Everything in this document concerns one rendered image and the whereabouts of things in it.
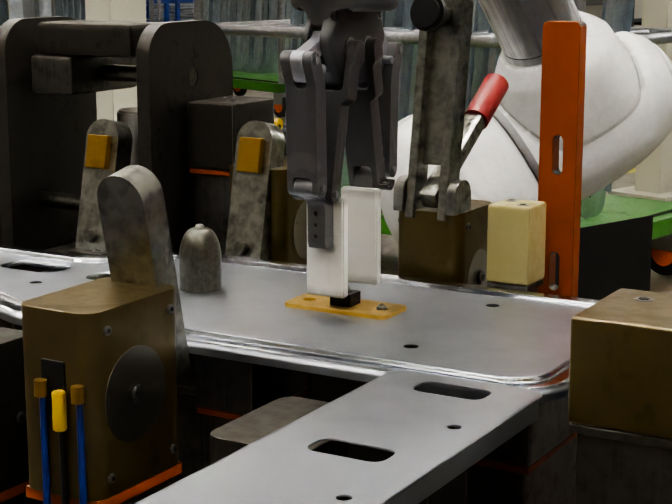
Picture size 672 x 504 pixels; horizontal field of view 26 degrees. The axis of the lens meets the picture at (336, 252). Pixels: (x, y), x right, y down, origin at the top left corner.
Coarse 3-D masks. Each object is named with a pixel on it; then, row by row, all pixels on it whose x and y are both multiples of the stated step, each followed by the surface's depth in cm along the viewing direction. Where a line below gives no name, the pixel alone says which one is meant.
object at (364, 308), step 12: (288, 300) 106; (300, 300) 106; (312, 300) 106; (324, 300) 106; (336, 300) 104; (348, 300) 103; (360, 300) 105; (336, 312) 103; (348, 312) 102; (360, 312) 102; (372, 312) 102; (384, 312) 102; (396, 312) 102
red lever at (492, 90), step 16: (496, 80) 123; (480, 96) 121; (496, 96) 122; (480, 112) 120; (464, 128) 119; (480, 128) 120; (464, 144) 118; (464, 160) 118; (432, 176) 116; (432, 192) 114
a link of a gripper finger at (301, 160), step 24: (288, 72) 96; (312, 72) 95; (288, 96) 97; (312, 96) 96; (288, 120) 97; (312, 120) 96; (288, 144) 98; (312, 144) 97; (288, 168) 98; (312, 168) 97; (312, 192) 98
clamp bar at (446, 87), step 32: (416, 0) 112; (448, 0) 114; (448, 32) 114; (448, 64) 114; (416, 96) 114; (448, 96) 113; (416, 128) 115; (448, 128) 113; (416, 160) 115; (448, 160) 113; (416, 192) 115
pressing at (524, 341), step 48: (0, 288) 111; (48, 288) 111; (240, 288) 111; (288, 288) 111; (384, 288) 111; (432, 288) 111; (480, 288) 109; (192, 336) 98; (240, 336) 97; (288, 336) 97; (336, 336) 97; (384, 336) 97; (432, 336) 97; (480, 336) 97; (528, 336) 97; (432, 384) 88; (528, 384) 87
